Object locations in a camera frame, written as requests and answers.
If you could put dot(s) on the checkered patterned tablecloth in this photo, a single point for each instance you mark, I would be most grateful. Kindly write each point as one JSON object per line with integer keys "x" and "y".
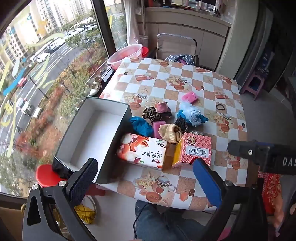
{"x": 143, "y": 83}

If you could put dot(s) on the red patterned cushion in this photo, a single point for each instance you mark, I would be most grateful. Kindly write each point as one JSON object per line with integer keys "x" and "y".
{"x": 271, "y": 190}

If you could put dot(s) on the beige knitted sock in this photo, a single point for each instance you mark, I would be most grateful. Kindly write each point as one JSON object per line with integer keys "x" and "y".
{"x": 170, "y": 133}

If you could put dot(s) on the white shoe on sill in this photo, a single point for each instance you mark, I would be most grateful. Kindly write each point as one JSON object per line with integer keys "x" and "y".
{"x": 96, "y": 86}

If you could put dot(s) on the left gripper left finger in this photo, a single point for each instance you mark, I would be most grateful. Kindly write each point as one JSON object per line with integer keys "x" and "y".
{"x": 39, "y": 222}

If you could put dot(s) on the blue mesh cloth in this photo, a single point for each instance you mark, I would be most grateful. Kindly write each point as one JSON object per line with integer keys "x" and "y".
{"x": 141, "y": 126}

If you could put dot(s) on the pink sponge block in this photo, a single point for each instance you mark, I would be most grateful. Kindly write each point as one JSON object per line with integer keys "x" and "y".
{"x": 156, "y": 125}

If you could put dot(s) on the maroon pink knit hat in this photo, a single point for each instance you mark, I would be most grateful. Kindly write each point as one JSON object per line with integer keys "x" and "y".
{"x": 163, "y": 110}

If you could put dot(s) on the yellow bag with wire basket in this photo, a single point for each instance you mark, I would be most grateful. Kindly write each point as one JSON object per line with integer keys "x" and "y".
{"x": 86, "y": 210}

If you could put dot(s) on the leopard print scrunchie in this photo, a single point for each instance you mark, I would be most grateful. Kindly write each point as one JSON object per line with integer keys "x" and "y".
{"x": 151, "y": 114}

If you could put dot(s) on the folding chair with plaid cloth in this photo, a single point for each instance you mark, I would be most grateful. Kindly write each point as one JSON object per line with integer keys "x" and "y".
{"x": 177, "y": 48}

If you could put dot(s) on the person's jeans leg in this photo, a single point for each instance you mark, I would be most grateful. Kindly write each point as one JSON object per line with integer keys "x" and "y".
{"x": 150, "y": 224}

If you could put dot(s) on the pink plastic basin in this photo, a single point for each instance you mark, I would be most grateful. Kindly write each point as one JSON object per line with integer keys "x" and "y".
{"x": 131, "y": 51}

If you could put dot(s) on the pink textured cloth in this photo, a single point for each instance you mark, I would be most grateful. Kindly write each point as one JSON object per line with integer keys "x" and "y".
{"x": 190, "y": 97}

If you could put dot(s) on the blue white fluffy cloth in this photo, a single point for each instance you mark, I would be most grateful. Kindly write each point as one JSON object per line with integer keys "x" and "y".
{"x": 191, "y": 114}

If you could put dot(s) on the grey open storage box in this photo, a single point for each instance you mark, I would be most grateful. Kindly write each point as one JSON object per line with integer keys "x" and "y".
{"x": 95, "y": 132}

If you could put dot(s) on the purple plastic stool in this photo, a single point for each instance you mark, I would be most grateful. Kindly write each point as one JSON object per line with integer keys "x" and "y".
{"x": 253, "y": 84}

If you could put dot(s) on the white cabinet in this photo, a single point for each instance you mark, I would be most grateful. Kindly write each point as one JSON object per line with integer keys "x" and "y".
{"x": 210, "y": 32}

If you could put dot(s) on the pink patterned carton box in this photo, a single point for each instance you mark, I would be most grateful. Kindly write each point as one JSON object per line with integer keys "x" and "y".
{"x": 190, "y": 147}

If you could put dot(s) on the red plastic stool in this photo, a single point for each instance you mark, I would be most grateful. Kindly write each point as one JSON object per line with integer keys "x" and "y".
{"x": 46, "y": 177}

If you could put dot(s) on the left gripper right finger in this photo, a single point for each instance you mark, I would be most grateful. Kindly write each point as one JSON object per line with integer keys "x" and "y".
{"x": 251, "y": 220}

